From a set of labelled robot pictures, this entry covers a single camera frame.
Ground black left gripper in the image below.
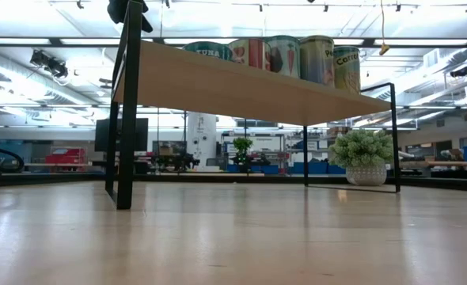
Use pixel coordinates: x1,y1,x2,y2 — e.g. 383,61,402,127
106,0,154,34

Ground short green tuna fish can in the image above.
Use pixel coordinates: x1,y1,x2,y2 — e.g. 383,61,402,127
182,40,234,63

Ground tall red tomato can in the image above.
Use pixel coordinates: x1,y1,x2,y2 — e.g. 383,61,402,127
228,37,272,72

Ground tall mixed vegetables can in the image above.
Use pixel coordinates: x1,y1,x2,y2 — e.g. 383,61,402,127
265,35,301,79

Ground tall peaches can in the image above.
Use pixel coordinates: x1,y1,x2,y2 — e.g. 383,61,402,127
298,35,336,88

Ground tall carrots can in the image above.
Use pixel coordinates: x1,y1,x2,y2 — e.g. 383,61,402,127
332,45,362,95

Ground black flat monitor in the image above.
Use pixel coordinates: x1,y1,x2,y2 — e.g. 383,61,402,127
94,117,150,153

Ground white round column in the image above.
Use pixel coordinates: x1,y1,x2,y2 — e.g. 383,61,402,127
185,112,218,172

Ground black background robot arms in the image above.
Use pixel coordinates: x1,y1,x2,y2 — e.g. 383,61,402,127
154,152,201,172

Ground tall leafy potted plant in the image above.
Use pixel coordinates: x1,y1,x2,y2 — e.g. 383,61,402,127
232,136,254,174

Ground red tool cart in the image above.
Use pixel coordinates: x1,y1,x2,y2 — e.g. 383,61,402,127
44,147,86,165

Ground white board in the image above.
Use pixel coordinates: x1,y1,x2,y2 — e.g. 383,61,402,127
222,133,286,154

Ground blue storage bin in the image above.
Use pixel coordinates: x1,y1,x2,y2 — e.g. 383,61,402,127
288,161,347,175
226,164,280,175

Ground yellow hanging pendant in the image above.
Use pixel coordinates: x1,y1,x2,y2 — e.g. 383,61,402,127
378,0,391,56

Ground bushy succulent in white pot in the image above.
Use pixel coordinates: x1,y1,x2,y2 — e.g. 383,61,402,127
328,128,395,187

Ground wooden background table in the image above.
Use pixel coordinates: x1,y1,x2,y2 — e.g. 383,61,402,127
409,160,467,169

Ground black ceiling camera rig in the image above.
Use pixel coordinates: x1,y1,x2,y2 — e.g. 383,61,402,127
29,49,69,79

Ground wooden shelf black metal frame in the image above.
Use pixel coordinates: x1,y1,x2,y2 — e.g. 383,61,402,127
104,0,401,211

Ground black aluminium rig frame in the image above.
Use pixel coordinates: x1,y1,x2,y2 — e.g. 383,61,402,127
0,170,467,193

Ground black looped cable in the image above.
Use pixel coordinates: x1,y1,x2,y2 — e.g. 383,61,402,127
0,142,25,173

